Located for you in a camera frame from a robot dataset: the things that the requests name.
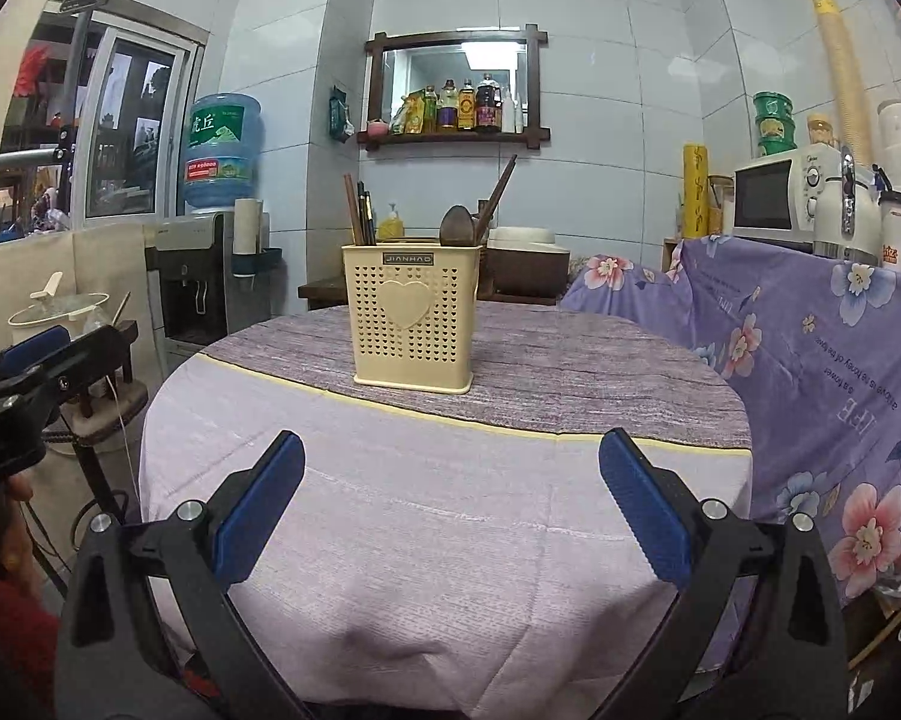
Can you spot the dark sauce bottle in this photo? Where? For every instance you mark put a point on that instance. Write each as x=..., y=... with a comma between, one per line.
x=489, y=105

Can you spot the white tumbler black lid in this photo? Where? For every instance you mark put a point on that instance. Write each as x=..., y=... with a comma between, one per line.
x=895, y=236

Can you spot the blue water bottle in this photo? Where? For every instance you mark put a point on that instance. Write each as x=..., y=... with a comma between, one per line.
x=222, y=150

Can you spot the yellow soap bottle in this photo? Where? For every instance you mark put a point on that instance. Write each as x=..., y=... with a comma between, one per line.
x=391, y=225

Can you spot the water dispenser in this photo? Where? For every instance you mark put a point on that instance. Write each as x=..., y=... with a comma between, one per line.
x=195, y=292

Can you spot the purple floral cloth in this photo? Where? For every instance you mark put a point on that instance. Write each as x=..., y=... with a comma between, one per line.
x=803, y=390

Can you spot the person's left forearm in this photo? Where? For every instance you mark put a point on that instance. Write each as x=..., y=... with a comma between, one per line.
x=8, y=615

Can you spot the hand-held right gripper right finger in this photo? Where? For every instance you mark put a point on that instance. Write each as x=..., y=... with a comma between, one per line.
x=645, y=517

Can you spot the tall yellow paper cup stack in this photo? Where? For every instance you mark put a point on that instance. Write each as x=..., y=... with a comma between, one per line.
x=844, y=75

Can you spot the yellow jar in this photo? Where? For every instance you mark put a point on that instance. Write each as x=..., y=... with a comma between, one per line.
x=819, y=131

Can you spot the paper cup dispenser holder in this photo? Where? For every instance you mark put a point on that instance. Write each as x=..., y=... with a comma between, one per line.
x=249, y=240

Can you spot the white microwave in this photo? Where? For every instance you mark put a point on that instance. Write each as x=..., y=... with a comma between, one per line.
x=777, y=195

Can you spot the wooden chair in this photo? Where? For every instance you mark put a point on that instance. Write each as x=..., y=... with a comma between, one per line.
x=98, y=405

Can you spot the white pot glass lid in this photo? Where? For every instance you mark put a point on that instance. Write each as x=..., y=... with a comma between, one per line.
x=57, y=311

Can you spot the large metal spoon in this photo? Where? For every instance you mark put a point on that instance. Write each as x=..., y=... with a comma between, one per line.
x=456, y=225

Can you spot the stack of green cans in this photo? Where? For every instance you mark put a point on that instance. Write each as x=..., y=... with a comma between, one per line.
x=774, y=124

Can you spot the cream perforated utensil holder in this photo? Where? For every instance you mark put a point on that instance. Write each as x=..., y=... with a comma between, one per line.
x=409, y=315

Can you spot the brown container white lid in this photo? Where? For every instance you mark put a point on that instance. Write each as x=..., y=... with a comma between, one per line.
x=525, y=259

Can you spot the amber oil bottle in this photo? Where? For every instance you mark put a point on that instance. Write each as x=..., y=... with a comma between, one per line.
x=467, y=106

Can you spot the dark wall hanging pouch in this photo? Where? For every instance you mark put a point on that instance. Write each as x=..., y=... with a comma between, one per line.
x=339, y=116

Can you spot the small pink pot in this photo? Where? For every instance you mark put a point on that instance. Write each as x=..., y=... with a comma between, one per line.
x=377, y=130

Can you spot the window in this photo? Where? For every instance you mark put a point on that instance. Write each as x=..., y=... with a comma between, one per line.
x=120, y=127

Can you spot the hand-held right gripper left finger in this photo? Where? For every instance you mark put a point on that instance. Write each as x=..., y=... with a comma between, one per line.
x=259, y=517

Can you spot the yellow roll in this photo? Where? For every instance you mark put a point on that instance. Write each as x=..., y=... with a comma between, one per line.
x=696, y=191

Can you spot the black chopstick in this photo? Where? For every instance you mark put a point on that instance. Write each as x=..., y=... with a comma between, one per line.
x=363, y=211

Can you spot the small white bottle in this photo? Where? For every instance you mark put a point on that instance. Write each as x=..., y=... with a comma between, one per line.
x=517, y=112

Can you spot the wooden framed wall shelf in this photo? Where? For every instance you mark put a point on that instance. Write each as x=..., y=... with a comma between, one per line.
x=375, y=90

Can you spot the clear oil bottle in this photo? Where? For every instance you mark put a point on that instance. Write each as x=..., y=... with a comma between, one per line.
x=448, y=106

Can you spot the yellow green packet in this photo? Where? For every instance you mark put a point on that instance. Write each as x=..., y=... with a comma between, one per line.
x=417, y=114

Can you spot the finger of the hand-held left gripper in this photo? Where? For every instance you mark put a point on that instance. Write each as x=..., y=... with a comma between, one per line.
x=34, y=351
x=68, y=375

